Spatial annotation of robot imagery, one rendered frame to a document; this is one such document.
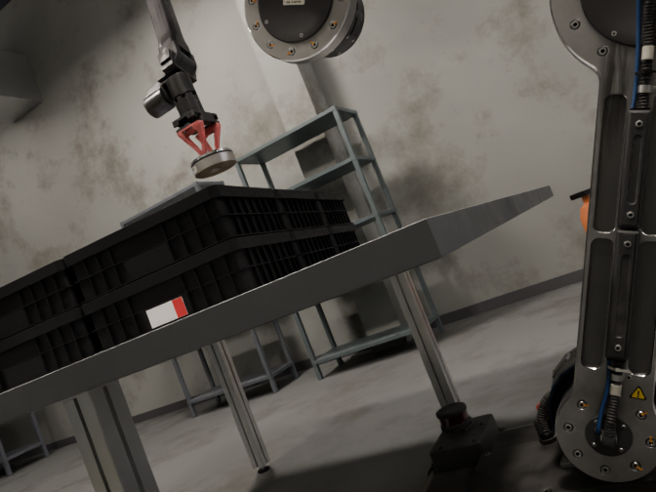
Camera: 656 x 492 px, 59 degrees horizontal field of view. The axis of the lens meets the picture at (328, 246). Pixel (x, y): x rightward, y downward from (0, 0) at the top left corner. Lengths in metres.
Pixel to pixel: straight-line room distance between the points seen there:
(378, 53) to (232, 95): 1.40
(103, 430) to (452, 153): 3.92
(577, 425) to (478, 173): 3.70
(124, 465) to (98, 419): 0.08
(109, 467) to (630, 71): 0.89
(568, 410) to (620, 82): 0.45
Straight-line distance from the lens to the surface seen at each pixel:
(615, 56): 0.87
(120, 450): 0.94
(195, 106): 1.40
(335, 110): 4.09
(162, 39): 1.56
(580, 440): 0.94
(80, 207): 6.65
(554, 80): 4.51
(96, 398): 0.93
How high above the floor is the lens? 0.68
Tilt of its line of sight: 3 degrees up
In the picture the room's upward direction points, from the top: 22 degrees counter-clockwise
